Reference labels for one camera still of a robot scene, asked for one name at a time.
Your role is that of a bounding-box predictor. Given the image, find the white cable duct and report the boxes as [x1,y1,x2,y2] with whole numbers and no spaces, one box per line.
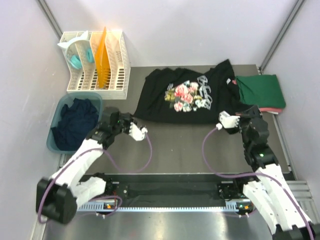
[77,200,254,213]

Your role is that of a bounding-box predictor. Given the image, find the aluminium frame rail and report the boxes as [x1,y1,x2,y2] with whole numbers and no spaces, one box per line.
[286,180,314,217]

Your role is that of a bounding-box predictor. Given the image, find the navy blue t shirt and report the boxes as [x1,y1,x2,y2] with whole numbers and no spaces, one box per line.
[51,98,99,151]

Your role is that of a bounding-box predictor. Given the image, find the white file organizer rack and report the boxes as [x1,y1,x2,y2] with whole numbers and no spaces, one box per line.
[59,30,131,100]

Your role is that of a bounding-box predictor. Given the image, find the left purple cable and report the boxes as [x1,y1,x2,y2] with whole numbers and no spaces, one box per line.
[37,132,153,224]

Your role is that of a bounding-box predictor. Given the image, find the folded pink t shirt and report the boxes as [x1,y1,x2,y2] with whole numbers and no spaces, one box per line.
[259,107,283,115]

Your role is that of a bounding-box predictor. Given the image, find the right corner aluminium post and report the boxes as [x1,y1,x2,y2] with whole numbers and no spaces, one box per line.
[257,0,306,74]

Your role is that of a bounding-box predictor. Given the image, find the black t shirt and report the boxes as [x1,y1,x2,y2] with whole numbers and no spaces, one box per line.
[134,59,250,125]

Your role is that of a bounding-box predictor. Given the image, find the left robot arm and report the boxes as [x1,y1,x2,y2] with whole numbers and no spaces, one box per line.
[35,106,148,224]

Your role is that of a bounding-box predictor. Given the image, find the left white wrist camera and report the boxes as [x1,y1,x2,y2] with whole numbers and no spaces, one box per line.
[128,122,148,142]

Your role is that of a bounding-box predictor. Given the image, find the teal cat ear headphones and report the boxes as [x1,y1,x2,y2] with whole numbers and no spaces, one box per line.
[57,30,89,70]

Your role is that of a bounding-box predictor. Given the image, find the folded green t shirt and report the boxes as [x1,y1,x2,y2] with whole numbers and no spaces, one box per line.
[235,74,286,109]

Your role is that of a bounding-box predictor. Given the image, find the purple cable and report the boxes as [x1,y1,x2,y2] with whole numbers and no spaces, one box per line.
[37,132,153,224]
[201,127,315,240]

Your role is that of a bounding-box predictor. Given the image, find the left corner aluminium post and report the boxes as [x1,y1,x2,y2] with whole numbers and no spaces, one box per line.
[36,0,63,39]

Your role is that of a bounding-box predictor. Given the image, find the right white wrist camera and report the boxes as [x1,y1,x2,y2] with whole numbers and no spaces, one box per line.
[215,111,241,134]

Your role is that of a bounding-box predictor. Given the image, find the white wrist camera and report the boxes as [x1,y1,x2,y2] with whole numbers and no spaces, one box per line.
[128,122,148,142]
[215,111,241,134]

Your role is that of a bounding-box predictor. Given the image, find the orange plastic folder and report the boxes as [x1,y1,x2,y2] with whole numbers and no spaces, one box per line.
[94,27,111,90]

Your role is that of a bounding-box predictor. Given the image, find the corner aluminium post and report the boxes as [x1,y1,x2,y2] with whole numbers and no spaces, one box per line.
[36,0,63,39]
[257,0,306,74]

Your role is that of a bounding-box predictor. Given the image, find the teal plastic bin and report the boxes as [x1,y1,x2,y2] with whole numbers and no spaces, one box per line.
[46,91,104,155]

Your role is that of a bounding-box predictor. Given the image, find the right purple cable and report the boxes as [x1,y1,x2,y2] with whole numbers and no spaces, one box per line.
[201,127,315,240]

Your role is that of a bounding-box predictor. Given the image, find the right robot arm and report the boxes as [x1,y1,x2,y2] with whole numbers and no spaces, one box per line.
[233,105,320,240]

